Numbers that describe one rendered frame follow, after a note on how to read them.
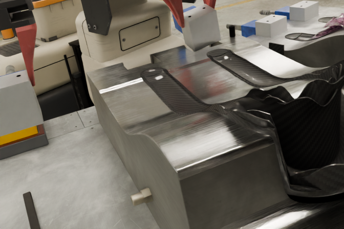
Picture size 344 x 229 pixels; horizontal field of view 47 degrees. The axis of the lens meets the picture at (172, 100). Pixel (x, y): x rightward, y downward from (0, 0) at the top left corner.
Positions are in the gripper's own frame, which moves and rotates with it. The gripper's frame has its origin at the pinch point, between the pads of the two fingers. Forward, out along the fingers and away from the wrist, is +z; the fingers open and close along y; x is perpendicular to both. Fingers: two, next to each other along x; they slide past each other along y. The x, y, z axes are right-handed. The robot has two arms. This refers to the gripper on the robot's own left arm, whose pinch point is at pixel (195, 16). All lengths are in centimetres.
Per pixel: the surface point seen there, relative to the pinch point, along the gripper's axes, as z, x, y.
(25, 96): -6.6, -14.8, -27.1
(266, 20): 8.3, 3.3, 15.2
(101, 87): 1.1, -6.7, -18.7
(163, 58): 3.3, -2.6, -7.8
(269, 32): 9.7, 1.2, 14.3
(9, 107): -6.1, -14.8, -29.0
